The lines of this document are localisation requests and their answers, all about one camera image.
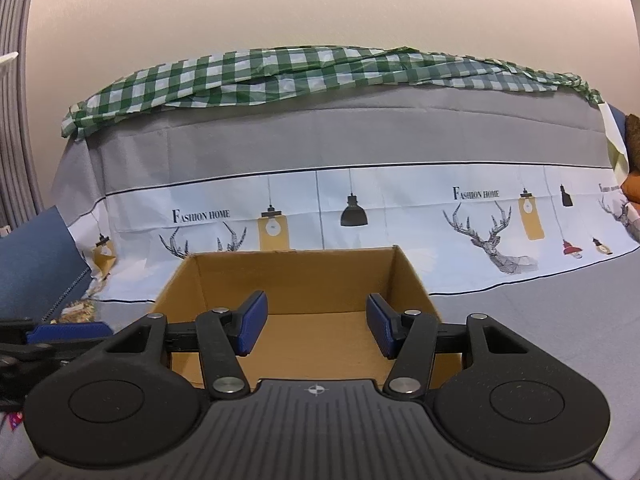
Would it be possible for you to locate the grey printed tablecloth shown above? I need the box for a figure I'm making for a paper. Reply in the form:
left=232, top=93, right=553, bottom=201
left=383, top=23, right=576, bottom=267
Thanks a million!
left=49, top=80, right=640, bottom=480

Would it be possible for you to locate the green checkered cloth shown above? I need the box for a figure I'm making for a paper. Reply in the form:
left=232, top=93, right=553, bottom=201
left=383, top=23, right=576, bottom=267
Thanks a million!
left=60, top=45, right=604, bottom=140

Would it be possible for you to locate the blue fabric bag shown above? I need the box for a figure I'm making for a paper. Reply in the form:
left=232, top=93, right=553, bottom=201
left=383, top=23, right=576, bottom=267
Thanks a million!
left=0, top=207, right=94, bottom=322

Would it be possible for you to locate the brown cushion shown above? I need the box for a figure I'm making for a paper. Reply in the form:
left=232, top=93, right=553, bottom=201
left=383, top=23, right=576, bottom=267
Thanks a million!
left=624, top=113, right=640, bottom=172

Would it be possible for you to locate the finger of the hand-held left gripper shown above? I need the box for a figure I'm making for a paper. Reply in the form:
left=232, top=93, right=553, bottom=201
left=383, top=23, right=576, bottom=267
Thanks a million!
left=27, top=321, right=114, bottom=357

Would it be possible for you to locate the grey curtain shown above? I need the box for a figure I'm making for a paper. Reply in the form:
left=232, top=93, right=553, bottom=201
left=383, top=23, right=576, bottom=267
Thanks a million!
left=0, top=0, right=44, bottom=233

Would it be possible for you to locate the orange cushion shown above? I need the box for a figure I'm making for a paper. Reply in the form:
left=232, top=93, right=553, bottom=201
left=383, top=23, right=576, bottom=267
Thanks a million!
left=620, top=169, right=640, bottom=204

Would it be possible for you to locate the pile of snack packets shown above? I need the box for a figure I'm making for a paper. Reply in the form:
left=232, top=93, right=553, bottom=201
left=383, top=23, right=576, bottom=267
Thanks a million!
left=56, top=298, right=103, bottom=325

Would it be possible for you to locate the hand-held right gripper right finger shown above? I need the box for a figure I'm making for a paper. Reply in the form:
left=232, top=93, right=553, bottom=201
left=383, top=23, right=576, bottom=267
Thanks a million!
left=366, top=293, right=539, bottom=403

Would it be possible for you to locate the brown cardboard box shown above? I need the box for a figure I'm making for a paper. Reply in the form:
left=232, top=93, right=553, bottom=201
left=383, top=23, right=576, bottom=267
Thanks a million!
left=152, top=244, right=464, bottom=392

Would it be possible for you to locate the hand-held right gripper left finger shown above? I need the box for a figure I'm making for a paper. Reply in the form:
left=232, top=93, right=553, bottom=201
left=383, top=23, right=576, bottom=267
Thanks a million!
left=101, top=289, right=269, bottom=403

